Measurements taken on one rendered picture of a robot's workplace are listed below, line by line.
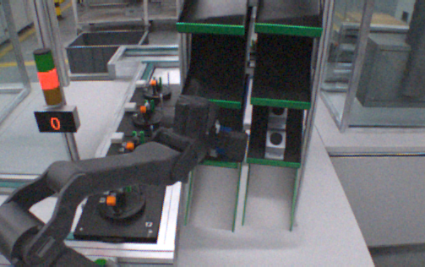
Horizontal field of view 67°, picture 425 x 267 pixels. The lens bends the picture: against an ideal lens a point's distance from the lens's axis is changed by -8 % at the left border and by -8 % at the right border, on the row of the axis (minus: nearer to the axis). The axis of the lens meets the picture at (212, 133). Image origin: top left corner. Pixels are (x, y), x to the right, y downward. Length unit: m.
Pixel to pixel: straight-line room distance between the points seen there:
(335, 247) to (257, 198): 0.31
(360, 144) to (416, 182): 0.41
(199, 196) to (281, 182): 0.23
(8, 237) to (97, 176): 0.13
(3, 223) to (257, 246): 0.81
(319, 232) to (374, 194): 0.73
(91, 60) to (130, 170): 2.47
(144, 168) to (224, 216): 0.47
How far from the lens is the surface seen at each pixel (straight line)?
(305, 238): 1.13
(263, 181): 0.97
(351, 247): 1.15
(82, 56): 2.94
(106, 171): 0.46
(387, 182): 1.81
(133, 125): 1.43
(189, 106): 0.57
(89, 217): 1.06
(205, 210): 0.95
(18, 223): 0.42
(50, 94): 1.03
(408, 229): 2.15
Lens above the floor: 1.70
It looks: 33 degrees down
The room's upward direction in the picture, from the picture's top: straight up
